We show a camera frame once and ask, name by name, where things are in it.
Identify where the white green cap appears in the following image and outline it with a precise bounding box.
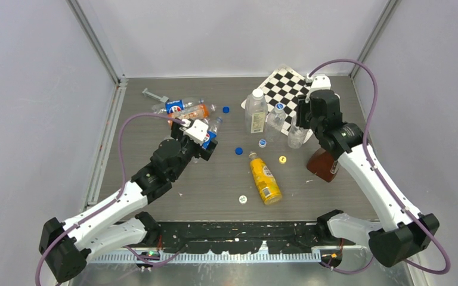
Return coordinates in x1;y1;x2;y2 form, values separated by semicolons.
239;195;247;204

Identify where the clear square labelled bottle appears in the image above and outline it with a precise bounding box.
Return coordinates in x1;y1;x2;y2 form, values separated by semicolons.
245;93;268;134

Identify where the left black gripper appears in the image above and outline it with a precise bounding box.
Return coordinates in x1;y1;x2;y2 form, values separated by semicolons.
170;119;216;181

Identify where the clear ribbed plastic bottle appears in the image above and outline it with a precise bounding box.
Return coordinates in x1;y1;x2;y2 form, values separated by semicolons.
264;108;286;143

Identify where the white bottle cap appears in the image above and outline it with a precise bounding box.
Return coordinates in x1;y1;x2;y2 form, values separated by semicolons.
252;88;264;99

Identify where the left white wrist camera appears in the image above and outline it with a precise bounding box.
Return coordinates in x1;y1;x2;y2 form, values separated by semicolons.
180;119;209;145

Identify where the grey metal t-bolt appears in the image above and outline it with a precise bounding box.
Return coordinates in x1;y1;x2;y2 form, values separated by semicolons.
142;88;169;103

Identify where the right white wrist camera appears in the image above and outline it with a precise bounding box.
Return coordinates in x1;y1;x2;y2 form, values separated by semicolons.
305;74;332;97

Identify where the purple cable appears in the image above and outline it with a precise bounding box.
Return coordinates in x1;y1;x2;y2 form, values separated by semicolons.
308;59;452;275
35;113;188;286

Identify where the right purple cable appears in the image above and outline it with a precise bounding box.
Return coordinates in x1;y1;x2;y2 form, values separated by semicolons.
308;59;452;275

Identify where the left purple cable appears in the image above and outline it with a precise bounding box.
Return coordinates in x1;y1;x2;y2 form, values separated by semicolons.
35;113;188;286

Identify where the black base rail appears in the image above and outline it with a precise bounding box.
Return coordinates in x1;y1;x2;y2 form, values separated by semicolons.
126;221;342;254

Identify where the pepsi bottle rear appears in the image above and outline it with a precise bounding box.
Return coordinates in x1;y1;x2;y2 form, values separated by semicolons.
152;98;204;119

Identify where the orange drink bottle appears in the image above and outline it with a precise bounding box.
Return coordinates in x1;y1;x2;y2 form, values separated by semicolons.
168;104;216;120

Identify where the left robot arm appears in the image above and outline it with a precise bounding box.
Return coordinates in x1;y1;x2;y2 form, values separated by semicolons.
36;119;218;284

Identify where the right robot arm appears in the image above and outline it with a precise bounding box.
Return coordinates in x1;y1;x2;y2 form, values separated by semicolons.
293;89;440;268

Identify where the yellow juice bottle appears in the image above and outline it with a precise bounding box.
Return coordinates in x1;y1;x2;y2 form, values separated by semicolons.
249;151;282;205

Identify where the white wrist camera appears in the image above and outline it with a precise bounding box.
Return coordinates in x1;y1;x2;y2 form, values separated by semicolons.
305;74;332;97
180;119;209;145

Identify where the brown wooden block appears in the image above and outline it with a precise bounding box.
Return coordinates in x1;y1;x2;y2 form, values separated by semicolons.
307;148;339;182

